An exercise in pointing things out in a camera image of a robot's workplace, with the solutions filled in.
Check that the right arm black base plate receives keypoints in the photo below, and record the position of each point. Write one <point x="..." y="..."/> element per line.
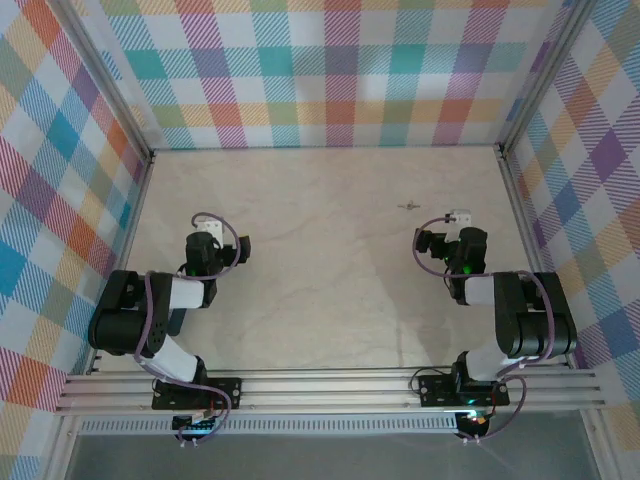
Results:
<point x="435" y="392"/>

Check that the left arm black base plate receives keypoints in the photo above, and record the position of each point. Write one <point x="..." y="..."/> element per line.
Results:
<point x="225" y="392"/>

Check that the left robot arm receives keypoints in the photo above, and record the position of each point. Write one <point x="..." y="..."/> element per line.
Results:
<point x="115" y="325"/>

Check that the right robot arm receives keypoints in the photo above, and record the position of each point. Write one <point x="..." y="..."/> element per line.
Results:
<point x="530" y="340"/>

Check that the wide aluminium mounting rail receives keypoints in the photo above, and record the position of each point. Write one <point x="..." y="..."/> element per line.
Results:
<point x="325" y="390"/>

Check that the aluminium table side rail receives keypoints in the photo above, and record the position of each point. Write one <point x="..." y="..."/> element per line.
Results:
<point x="526" y="225"/>
<point x="129" y="240"/>

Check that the aluminium frame post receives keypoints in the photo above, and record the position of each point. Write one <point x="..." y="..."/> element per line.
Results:
<point x="106" y="80"/>
<point x="545" y="75"/>

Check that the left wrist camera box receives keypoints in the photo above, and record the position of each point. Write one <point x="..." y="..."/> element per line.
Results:
<point x="210" y="230"/>

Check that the aluminium frame leg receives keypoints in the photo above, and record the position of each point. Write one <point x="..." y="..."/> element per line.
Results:
<point x="59" y="445"/>
<point x="600" y="450"/>

